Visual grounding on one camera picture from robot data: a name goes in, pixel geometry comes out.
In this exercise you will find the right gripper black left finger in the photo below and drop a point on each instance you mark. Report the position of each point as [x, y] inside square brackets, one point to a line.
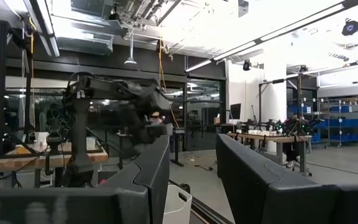
[120, 202]

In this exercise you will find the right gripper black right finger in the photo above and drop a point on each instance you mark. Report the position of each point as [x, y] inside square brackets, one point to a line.
[259, 199]

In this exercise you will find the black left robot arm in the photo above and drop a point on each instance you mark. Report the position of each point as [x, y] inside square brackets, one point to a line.
[79, 140]

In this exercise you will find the white plastic bin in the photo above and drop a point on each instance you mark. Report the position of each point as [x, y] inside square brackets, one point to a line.
[176, 208]

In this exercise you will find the wooden workbench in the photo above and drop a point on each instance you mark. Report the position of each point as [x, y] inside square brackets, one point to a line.
[26, 160]
[269, 138]

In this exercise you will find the blue storage shelving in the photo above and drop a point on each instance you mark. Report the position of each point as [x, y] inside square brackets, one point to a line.
[340, 123]

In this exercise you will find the hanging pendant lamp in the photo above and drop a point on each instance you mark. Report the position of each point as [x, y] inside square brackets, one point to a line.
[130, 60]

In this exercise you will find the black wall monitor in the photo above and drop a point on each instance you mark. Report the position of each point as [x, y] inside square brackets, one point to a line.
[235, 111]

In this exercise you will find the black ceiling camera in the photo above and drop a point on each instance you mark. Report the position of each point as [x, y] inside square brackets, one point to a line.
[246, 65]
[351, 27]

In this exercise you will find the black metal station frame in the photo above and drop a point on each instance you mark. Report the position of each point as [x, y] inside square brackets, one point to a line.
[1, 87]

